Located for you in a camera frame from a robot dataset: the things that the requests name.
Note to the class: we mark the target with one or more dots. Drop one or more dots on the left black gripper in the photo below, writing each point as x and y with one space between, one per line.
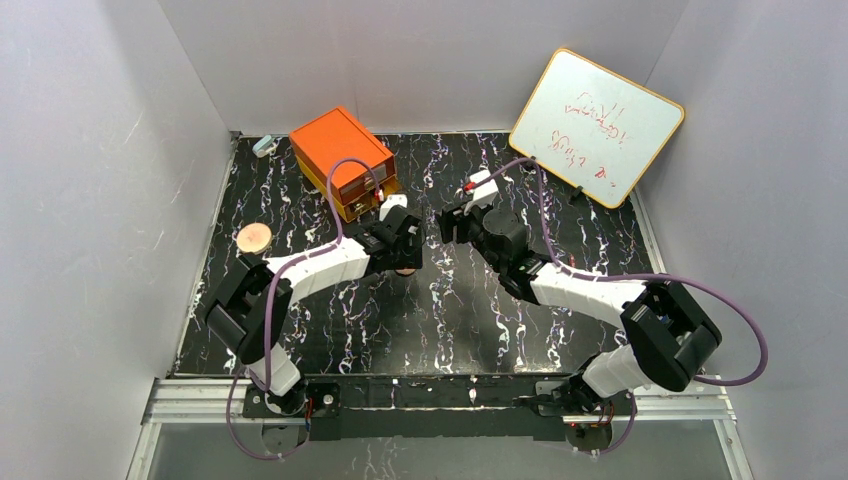
408 235

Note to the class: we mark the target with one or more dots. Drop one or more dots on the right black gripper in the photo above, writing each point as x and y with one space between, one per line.
457 225

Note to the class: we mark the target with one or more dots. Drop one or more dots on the orange drawer organizer box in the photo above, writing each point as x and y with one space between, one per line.
346 162

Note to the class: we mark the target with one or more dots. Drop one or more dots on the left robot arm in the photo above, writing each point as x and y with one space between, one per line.
247 310

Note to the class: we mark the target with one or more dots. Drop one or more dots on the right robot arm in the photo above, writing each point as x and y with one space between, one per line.
669 336

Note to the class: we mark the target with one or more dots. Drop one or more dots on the yellow framed whiteboard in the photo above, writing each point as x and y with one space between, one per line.
593 128

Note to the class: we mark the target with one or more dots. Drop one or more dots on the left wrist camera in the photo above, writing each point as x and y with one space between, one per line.
391 201

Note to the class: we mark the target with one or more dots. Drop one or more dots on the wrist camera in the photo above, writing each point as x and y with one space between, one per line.
391 201
481 190

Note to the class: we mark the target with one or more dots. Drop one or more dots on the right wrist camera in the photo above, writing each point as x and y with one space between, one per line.
481 190

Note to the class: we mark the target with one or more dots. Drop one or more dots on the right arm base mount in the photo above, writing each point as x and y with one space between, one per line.
563 397

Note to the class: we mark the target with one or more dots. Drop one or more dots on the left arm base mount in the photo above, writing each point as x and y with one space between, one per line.
314 397

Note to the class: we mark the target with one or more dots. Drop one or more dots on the aluminium rail frame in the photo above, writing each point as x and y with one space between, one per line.
440 406

